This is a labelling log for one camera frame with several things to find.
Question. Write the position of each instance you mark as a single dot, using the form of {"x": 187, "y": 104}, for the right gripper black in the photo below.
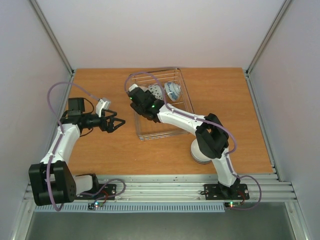
{"x": 136, "y": 91}

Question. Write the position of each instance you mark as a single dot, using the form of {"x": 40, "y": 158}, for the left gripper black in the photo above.
{"x": 104, "y": 127}

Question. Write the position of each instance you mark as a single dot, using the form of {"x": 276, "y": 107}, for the pink patterned bowl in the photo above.
{"x": 156, "y": 91}

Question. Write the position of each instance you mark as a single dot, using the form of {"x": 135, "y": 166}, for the blue floral white bowl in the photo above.
{"x": 173, "y": 91}

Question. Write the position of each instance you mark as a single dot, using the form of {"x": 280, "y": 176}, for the white upturned bowl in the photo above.
{"x": 196, "y": 153}

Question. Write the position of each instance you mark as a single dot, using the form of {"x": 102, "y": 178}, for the yellow patterned bowl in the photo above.
{"x": 143, "y": 88}

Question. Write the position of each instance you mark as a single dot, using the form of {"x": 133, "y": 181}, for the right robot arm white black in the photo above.
{"x": 211, "y": 138}

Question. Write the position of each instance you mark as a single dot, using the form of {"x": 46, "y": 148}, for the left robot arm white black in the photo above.
{"x": 51, "y": 180}

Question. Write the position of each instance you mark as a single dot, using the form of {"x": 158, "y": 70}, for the bowl under white bowl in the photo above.
{"x": 203, "y": 162}

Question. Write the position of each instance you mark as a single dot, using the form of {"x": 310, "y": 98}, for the left circuit board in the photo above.
{"x": 94, "y": 206}

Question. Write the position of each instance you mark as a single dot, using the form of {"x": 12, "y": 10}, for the circuit board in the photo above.
{"x": 233, "y": 204}
{"x": 94, "y": 206}

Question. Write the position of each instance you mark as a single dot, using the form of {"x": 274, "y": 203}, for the right circuit board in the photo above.
{"x": 233, "y": 204}

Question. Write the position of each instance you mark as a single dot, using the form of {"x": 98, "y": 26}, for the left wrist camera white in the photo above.
{"x": 102, "y": 105}

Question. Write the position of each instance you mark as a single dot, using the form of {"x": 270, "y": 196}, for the wire dish rack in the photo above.
{"x": 149, "y": 130}

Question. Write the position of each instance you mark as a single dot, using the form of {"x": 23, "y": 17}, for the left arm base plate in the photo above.
{"x": 109, "y": 189}

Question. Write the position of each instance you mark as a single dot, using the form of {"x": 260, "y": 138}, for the aluminium frame rails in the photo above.
{"x": 164, "y": 187}

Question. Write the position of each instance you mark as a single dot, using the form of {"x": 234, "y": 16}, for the grey slotted cable duct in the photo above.
{"x": 138, "y": 207}

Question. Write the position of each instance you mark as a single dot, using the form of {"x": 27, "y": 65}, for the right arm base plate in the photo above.
{"x": 213, "y": 192}

